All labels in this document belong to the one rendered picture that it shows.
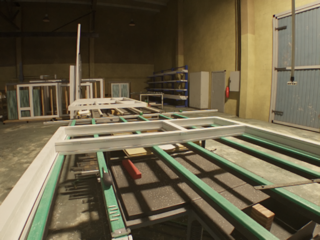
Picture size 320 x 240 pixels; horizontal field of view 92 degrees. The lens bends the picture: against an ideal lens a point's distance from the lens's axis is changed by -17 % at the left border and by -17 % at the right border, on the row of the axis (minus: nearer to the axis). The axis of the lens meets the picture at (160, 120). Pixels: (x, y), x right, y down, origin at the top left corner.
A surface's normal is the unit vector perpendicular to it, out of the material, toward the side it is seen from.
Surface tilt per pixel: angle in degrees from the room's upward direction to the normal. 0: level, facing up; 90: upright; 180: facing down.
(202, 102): 90
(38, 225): 0
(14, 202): 0
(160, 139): 90
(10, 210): 0
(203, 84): 90
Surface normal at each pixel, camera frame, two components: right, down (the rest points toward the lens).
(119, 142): 0.35, 0.16
